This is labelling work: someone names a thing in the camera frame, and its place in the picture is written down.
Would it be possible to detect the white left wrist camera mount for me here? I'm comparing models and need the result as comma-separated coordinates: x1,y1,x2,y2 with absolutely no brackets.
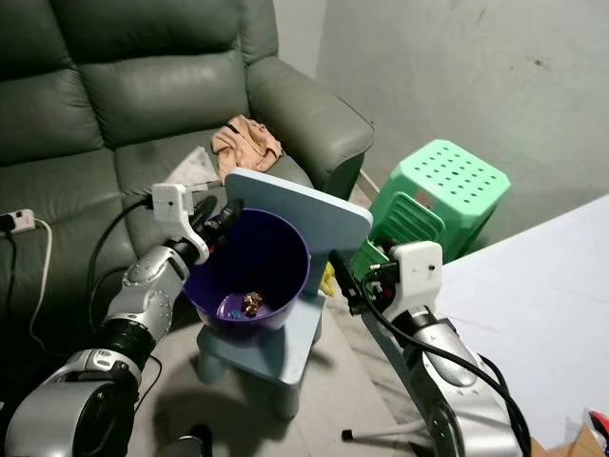
151,183,211,264

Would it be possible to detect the green plastic stool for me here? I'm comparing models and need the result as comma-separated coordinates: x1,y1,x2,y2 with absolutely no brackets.
350,139,513,284

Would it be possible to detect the grey metal table leg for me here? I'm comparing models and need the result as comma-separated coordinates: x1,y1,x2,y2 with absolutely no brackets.
341,303,441,446

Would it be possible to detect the brown cardboard box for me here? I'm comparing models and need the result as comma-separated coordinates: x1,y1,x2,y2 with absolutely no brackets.
527,407,609,457

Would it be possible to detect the white triangular tissue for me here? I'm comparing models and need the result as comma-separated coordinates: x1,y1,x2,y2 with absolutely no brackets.
169,147,219,188

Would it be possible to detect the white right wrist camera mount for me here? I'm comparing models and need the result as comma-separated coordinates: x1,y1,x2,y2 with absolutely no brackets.
384,240,444,316

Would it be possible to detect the purple plastic rubbish bin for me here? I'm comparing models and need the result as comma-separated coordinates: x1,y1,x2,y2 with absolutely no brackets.
183,207,313,333

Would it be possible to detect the white power strip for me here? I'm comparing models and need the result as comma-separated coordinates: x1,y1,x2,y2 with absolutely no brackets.
0,209,37,235

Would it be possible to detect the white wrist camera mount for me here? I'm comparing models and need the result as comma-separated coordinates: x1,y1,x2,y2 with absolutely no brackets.
384,240,444,316
151,183,211,264

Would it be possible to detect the black power cable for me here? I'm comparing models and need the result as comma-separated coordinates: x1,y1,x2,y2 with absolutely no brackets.
10,231,25,327

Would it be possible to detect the brown crumpled wrapper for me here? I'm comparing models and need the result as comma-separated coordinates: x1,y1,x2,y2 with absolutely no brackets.
242,292,268,318

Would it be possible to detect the light blue child chair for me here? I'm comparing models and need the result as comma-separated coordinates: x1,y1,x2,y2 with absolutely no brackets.
198,168,375,421

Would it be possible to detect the green leather sofa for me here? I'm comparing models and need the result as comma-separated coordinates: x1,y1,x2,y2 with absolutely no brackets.
0,0,376,382

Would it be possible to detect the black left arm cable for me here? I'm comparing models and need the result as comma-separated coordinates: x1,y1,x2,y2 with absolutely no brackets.
89,194,159,334

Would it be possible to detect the white power cable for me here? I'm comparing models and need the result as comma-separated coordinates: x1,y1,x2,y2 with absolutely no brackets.
29,221,55,346

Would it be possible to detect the beige crumpled cloth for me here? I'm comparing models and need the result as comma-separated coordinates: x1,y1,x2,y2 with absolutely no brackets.
210,115,285,185

